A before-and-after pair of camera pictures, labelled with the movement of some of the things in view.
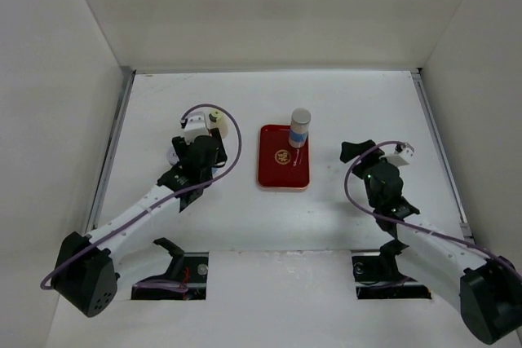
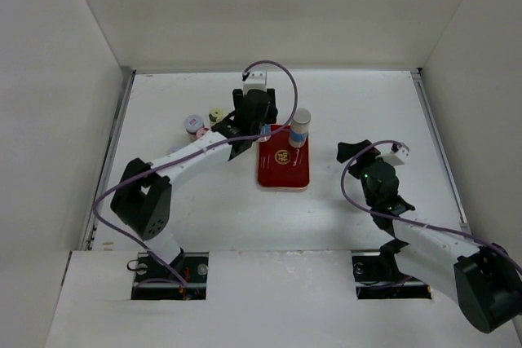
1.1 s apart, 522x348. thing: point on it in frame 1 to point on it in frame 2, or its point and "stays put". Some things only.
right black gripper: x=374 y=159 stays put
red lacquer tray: x=280 y=165 stays put
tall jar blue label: x=298 y=127 stays put
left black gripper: x=182 y=146 to x=269 y=118
